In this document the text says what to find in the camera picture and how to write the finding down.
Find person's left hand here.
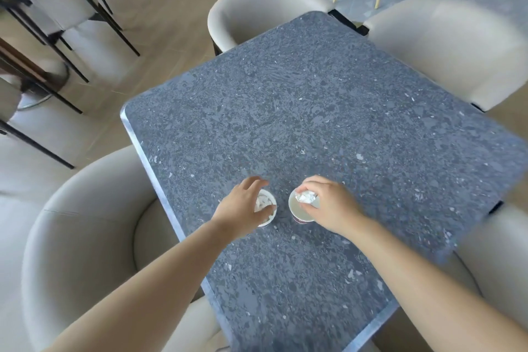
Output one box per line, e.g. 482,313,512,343
210,176,277,241

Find person's right hand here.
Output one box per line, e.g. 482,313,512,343
295,175,364,237

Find white paper cup red print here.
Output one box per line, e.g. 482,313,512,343
288,188,321,225

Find person's left forearm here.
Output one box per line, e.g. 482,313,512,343
43,219,245,352

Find person's right forearm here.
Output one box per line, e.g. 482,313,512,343
346,216,528,352

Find beige upholstered armchair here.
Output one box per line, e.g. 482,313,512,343
362,0,528,112
21,145,232,352
429,202,528,325
207,0,336,56

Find round metal table base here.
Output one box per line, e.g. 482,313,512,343
16,61,70,111

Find black metal chair frame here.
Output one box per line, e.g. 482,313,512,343
0,34,90,171

